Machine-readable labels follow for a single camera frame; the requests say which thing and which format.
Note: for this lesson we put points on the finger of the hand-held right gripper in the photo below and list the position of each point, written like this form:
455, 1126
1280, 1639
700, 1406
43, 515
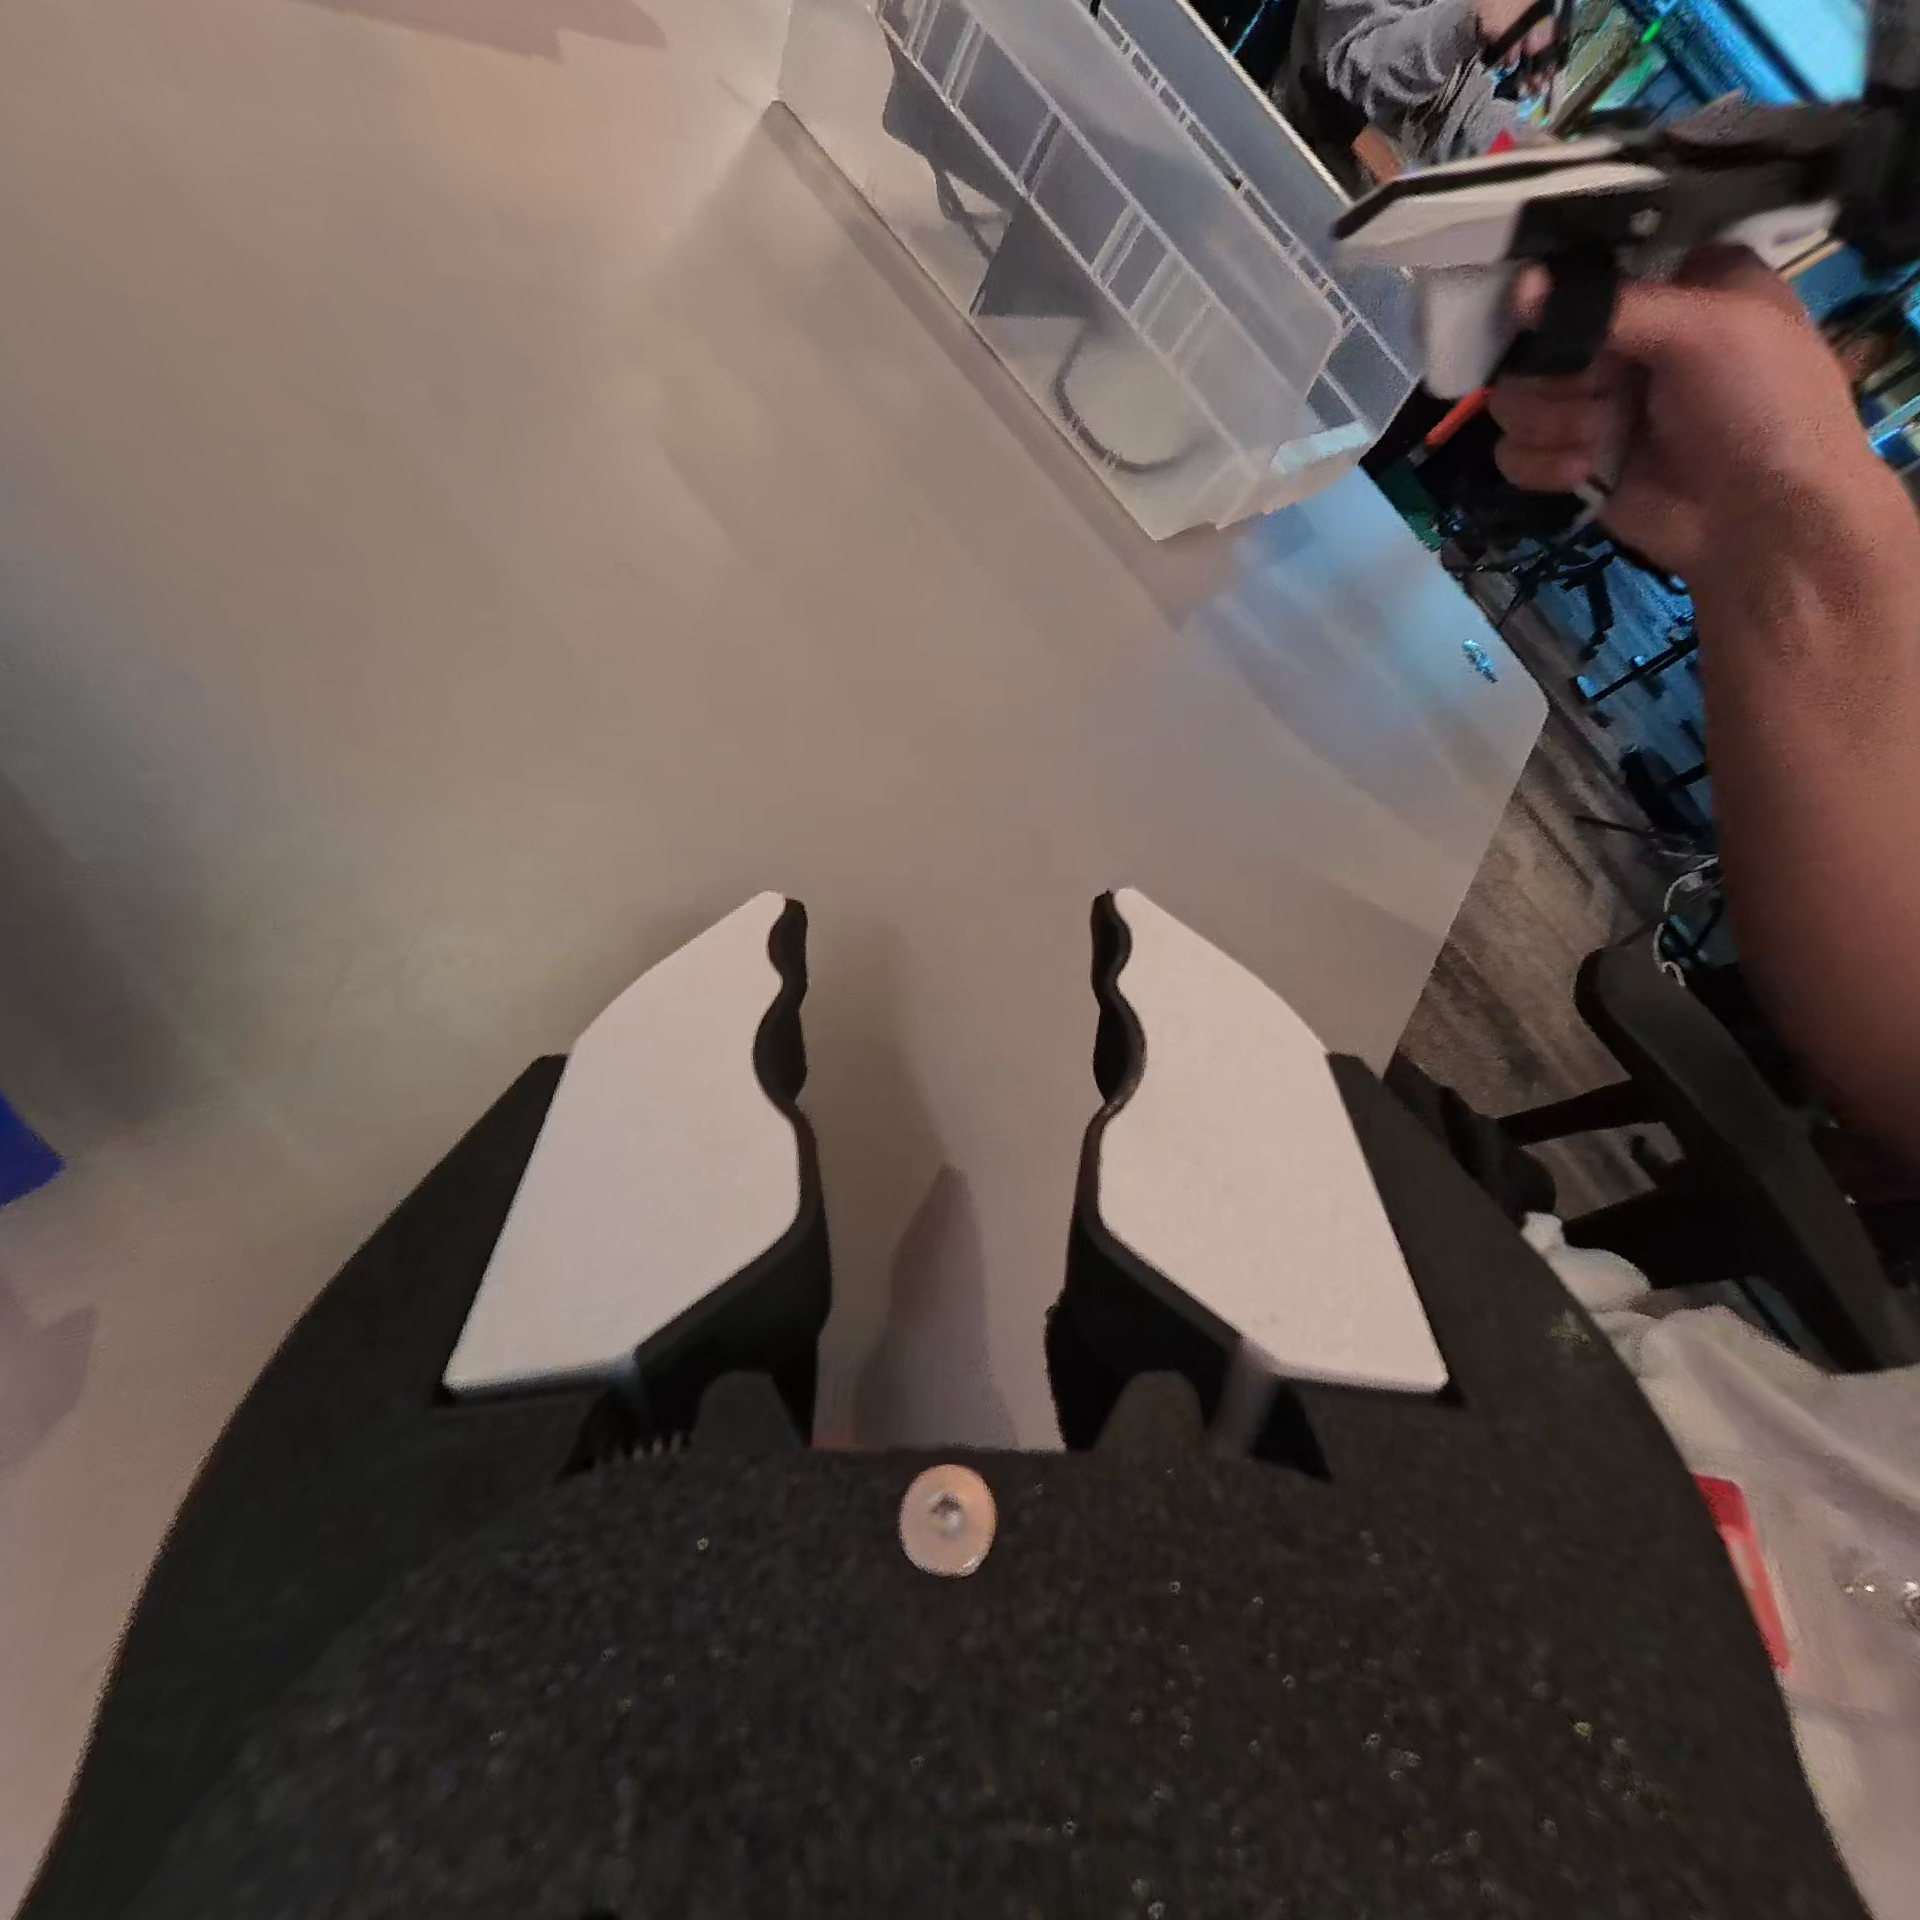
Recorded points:
1499, 164
1441, 225

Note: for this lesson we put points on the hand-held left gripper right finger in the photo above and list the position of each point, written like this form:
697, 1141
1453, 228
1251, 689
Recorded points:
1260, 1201

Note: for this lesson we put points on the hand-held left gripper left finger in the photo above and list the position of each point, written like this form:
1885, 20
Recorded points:
645, 1201

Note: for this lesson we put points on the clear plastic bin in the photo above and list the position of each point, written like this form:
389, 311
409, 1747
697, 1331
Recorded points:
1201, 225

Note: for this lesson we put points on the blue plastic bin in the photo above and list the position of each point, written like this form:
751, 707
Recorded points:
27, 1156

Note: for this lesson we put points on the person's right forearm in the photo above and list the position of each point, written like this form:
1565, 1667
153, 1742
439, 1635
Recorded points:
1829, 825

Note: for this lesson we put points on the grey desk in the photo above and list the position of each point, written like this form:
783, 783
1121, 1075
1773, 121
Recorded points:
450, 600

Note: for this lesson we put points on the person's right hand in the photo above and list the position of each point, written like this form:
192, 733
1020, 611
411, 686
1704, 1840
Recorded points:
1711, 421

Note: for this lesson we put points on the small metal connector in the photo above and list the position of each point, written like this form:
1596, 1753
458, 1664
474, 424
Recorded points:
1480, 662

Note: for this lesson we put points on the black office chair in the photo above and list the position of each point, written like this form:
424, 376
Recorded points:
1723, 1095

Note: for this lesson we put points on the person's white shirt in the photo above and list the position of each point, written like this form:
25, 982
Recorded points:
1844, 1424

